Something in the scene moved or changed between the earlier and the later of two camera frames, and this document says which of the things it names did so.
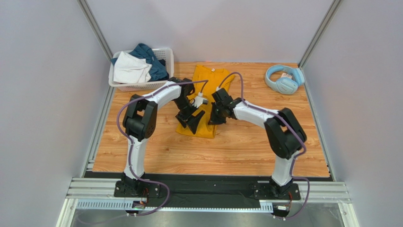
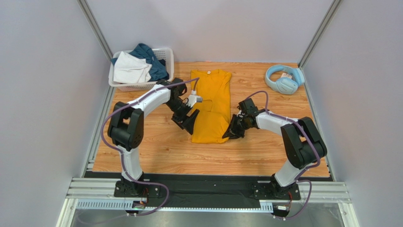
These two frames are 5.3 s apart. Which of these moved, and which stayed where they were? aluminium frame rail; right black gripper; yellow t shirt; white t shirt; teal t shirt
Moved: right black gripper; yellow t shirt
Stayed: white t shirt; teal t shirt; aluminium frame rail
